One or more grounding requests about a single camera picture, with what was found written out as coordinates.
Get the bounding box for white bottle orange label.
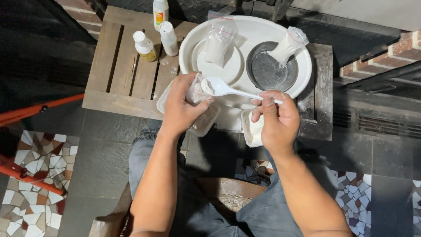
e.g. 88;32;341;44
153;0;169;32

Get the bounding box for red brick ledge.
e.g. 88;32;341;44
339;29;421;80

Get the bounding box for white round plate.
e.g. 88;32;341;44
191;39;245;86

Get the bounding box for wooden slat crate table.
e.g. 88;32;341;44
82;5;199;121

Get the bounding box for person's left hand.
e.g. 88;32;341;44
161;72;215;136

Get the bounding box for small clear powder bag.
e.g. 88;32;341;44
186;73;214;106

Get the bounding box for clear plastic food container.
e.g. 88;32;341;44
156;80;222;138

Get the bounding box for slanted zip bag white powder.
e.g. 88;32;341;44
267;26;310;66

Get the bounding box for person's right hand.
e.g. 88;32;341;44
251;90;301;154

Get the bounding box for plain white bottle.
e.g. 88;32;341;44
159;21;179;57

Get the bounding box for person's grey jeans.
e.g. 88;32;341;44
128;120;340;237

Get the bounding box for dark wooden board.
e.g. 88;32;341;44
295;43;334;142

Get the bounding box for tall zip bag white powder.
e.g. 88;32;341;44
202;11;238;69

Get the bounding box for large white round basin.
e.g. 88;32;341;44
178;15;313;110

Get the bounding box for metal floor drain grate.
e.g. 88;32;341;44
332;108;421;139

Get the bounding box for white bottle yellow base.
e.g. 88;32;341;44
133;31;158;62

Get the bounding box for dark metal bowl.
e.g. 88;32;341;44
245;41;299;93

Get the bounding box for plastic container with white powder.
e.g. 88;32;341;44
240;109;266;148

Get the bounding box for orange metal frame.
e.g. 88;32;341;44
0;93;85;196

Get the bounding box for white plastic spoon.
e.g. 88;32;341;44
201;77;284;105

